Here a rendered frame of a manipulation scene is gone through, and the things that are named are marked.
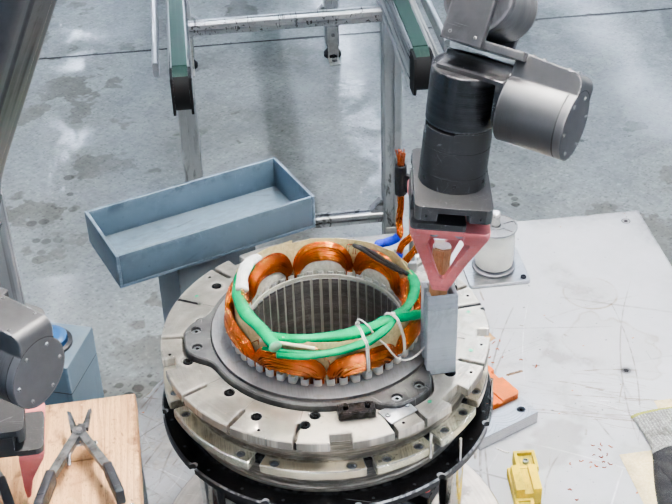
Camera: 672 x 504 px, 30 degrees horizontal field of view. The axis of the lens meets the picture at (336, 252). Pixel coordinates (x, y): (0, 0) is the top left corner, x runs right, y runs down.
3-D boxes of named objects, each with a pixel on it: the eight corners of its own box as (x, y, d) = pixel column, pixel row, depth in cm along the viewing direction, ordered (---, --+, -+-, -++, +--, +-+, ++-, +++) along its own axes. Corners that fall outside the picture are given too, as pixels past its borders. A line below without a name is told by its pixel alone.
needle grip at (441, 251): (449, 302, 113) (455, 247, 110) (433, 308, 112) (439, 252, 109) (440, 293, 114) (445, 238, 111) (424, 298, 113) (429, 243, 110)
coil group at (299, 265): (354, 279, 128) (353, 245, 125) (294, 285, 127) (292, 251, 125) (351, 269, 129) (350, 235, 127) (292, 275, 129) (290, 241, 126)
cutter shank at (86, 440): (112, 468, 109) (111, 463, 109) (104, 472, 109) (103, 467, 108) (82, 430, 113) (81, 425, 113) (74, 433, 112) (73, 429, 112)
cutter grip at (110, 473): (126, 503, 106) (124, 489, 105) (117, 506, 106) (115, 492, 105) (113, 472, 109) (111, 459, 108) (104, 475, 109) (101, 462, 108)
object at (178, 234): (286, 335, 172) (274, 156, 156) (322, 380, 164) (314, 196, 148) (115, 395, 163) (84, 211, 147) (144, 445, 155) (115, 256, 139)
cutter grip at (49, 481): (44, 516, 105) (41, 503, 104) (35, 516, 105) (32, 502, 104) (57, 482, 108) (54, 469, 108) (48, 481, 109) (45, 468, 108)
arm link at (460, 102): (452, 33, 103) (420, 55, 99) (529, 55, 100) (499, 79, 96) (443, 109, 107) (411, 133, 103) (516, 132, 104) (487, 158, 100)
